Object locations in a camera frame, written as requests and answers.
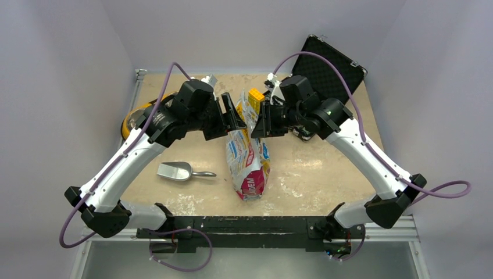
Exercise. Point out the yellow toy brick block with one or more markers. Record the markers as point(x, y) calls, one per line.
point(255, 99)

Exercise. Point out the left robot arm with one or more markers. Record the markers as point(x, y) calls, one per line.
point(194, 107)

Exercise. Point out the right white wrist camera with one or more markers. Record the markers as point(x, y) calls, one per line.
point(274, 94)

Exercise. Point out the silver metal scoop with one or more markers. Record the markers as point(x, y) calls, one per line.
point(180, 171)

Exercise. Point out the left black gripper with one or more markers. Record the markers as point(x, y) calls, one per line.
point(233, 120)

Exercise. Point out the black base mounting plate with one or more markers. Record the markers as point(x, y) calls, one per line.
point(311, 233)

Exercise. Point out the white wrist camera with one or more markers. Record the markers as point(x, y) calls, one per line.
point(210, 80)
point(274, 94)

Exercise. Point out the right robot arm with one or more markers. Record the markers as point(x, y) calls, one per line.
point(390, 182)

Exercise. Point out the colourful pet food bag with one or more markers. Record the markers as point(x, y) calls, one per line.
point(247, 158)

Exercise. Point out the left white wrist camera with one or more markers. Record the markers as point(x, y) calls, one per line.
point(210, 80)

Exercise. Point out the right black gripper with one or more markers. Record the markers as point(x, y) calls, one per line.
point(265, 126)

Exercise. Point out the yellow double pet bowl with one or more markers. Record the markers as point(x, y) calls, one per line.
point(130, 121)

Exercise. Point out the black poker chip case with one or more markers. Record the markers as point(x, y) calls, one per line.
point(321, 82)

